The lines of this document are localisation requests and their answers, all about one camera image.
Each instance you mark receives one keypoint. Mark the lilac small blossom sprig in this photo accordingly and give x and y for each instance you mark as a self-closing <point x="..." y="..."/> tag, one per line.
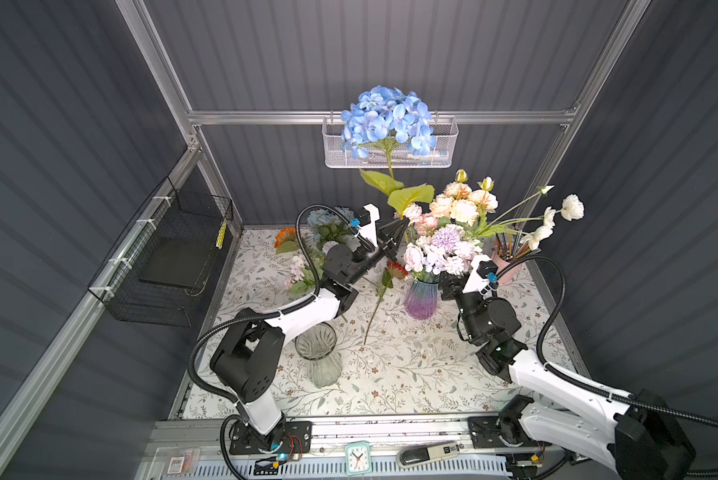
<point x="446" y="250"/>

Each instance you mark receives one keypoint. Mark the pale pink peony flower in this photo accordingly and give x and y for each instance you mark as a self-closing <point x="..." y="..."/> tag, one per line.
<point x="455" y="202"/>

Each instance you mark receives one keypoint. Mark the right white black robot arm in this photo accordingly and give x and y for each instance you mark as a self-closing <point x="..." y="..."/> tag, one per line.
<point x="597" y="422"/>

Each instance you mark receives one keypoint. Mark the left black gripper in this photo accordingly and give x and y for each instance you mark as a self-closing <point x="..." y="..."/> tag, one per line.
<point x="387" y="233"/>

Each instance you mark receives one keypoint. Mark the clear ribbed glass vase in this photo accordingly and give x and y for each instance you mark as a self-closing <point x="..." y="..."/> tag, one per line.
<point x="317" y="347"/>

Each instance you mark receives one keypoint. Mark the pink rose stem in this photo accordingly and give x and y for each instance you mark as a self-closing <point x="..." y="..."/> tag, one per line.
<point x="420" y="224"/>

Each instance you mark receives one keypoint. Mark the cream peach rose stem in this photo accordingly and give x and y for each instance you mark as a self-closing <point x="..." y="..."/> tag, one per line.
<point x="483" y="197"/>

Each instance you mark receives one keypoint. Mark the blue hydrangea flower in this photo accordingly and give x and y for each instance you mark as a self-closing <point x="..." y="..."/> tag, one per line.
<point x="386" y="120"/>

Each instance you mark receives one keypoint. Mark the white poppy flower stem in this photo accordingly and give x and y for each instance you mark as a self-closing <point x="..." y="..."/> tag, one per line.
<point x="541" y="226"/>

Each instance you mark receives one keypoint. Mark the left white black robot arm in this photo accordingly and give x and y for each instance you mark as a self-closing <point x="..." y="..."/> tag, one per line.
<point x="247" y="356"/>

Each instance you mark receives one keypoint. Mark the grey stapler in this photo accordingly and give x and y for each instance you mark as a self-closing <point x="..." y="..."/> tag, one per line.
<point x="417" y="456"/>

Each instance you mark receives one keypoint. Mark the blue purple glass vase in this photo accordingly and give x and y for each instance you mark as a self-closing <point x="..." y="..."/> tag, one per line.
<point x="421" y="300"/>

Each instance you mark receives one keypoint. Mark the floral patterned table mat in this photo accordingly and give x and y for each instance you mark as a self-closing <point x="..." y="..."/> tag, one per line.
<point x="406" y="366"/>

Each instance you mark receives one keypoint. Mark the orange flower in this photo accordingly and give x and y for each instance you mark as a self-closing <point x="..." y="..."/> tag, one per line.
<point x="286" y="241"/>

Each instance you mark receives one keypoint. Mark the red flower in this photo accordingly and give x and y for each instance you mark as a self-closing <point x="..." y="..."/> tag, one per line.
<point x="393" y="271"/>

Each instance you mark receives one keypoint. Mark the small green alarm clock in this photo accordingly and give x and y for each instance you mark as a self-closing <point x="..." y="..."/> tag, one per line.
<point x="358" y="458"/>

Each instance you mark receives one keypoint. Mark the black wire basket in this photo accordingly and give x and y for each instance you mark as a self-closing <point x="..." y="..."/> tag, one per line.
<point x="170" y="261"/>

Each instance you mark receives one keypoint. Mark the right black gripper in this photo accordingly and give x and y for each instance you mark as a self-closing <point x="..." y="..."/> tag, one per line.
<point x="451" y="285"/>

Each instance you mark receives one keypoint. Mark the pink pencil cup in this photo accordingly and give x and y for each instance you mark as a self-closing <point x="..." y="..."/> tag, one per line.
<point x="504" y="266"/>

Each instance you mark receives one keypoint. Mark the light blue flower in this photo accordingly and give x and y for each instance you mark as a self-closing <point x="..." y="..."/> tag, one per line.
<point x="326" y="226"/>

